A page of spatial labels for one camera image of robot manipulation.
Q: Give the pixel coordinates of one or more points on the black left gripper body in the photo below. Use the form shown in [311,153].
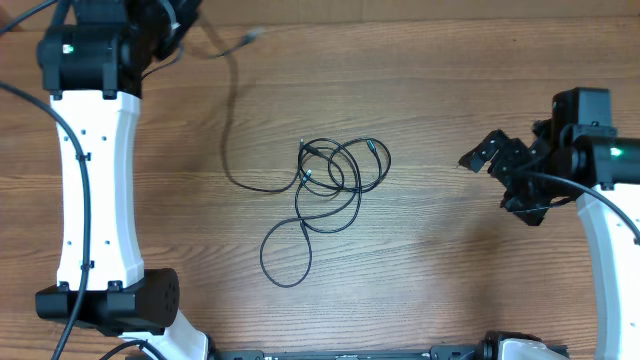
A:
[152,16]

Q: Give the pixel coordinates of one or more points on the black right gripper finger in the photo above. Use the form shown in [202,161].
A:
[530,211]
[476,158]

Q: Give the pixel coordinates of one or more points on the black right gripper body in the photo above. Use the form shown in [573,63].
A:
[511,157]

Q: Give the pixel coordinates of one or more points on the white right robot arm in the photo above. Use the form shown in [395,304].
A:
[578,157]

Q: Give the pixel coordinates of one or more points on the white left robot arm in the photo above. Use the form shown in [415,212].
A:
[93,57]

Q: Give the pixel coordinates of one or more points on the cardboard back wall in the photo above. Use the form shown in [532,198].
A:
[250,12]

